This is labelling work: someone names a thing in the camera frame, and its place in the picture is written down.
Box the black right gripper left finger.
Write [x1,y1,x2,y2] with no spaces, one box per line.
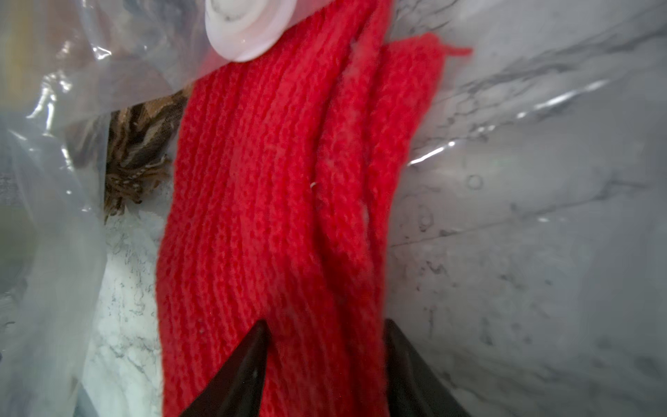
[181,320,271,417]

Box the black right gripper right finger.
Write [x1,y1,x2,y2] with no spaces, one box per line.
[384,319,470,417]

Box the red knitted scarf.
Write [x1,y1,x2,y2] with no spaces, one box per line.
[156,1,468,416]

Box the brown striped fringed scarf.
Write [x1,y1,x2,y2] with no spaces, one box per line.
[104,84,194,218]

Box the white vacuum bag valve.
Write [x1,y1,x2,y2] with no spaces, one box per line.
[205,0,297,63]

